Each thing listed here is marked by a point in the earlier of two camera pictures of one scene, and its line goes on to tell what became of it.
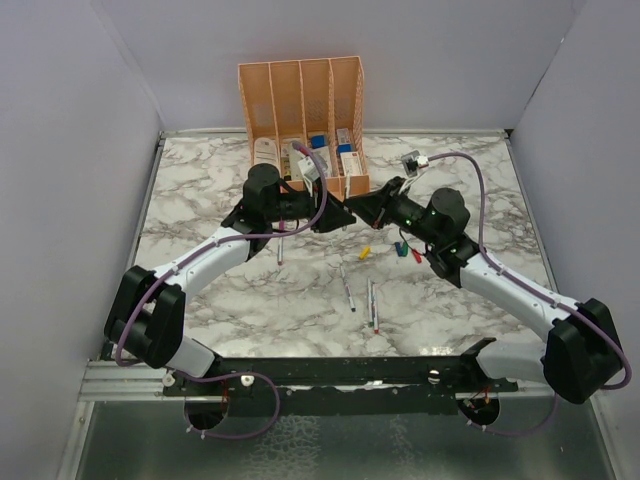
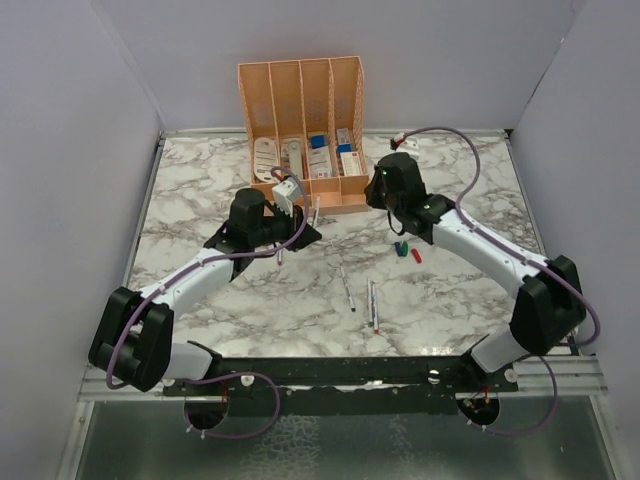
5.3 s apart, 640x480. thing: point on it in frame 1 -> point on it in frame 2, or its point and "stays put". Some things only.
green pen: (370, 312) stays put
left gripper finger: (333, 216) -> (307, 236)
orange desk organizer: (319, 103) stays put
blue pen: (348, 291) stays put
